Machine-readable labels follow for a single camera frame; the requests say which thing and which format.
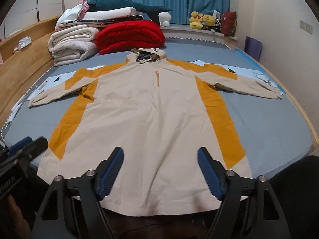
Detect white plush toy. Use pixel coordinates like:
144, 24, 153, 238
159, 12, 171, 27

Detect white wall switch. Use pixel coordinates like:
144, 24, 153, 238
299, 20, 314, 35

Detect tissue pack on headboard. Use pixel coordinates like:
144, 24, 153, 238
13, 36, 32, 53

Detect red folded blanket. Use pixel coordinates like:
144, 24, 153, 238
95, 20, 165, 55

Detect white wardrobe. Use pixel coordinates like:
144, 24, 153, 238
1, 0, 63, 40

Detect purple bag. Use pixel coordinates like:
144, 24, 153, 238
244, 36, 263, 61

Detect wooden bed headboard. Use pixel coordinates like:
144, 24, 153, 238
0, 16, 58, 125

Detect grey printed bed sheet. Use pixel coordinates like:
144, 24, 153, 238
1, 38, 312, 177

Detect cream folded blanket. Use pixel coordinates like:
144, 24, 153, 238
48, 24, 99, 67

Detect beige and orange hooded jacket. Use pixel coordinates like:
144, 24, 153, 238
29, 48, 281, 216

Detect yellow plush toy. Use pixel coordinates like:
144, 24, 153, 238
189, 11, 217, 30

